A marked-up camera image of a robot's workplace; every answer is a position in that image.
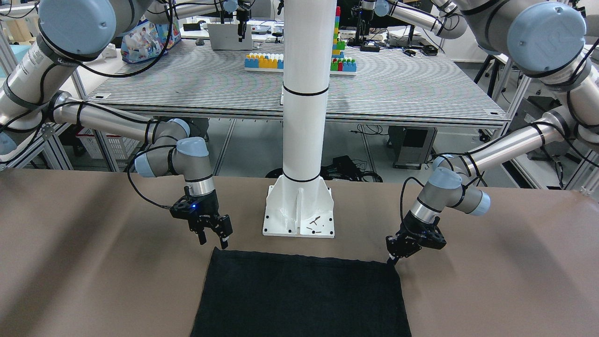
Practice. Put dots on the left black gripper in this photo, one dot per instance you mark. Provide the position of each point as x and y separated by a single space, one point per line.
407 225

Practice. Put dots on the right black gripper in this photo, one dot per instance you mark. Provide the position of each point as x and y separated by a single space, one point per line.
210 203

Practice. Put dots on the black t-shirt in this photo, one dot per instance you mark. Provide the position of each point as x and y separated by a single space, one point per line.
260 294

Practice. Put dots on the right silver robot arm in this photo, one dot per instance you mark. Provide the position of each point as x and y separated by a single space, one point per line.
71 34

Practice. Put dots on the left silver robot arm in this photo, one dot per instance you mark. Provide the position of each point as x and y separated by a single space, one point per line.
545 39

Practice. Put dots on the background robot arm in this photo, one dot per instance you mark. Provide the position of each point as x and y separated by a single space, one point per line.
448 25

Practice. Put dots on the white plastic crate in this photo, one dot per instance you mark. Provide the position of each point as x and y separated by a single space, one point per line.
120 147

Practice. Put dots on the striped metal work table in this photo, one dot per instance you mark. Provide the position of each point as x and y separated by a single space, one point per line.
390 88

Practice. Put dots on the colourful toy block set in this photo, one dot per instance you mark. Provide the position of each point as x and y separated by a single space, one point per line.
339 63

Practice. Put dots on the colourful printed bag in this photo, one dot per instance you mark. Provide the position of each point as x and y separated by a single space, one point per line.
146 40

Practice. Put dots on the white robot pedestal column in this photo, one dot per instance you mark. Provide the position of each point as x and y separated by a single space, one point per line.
300 204

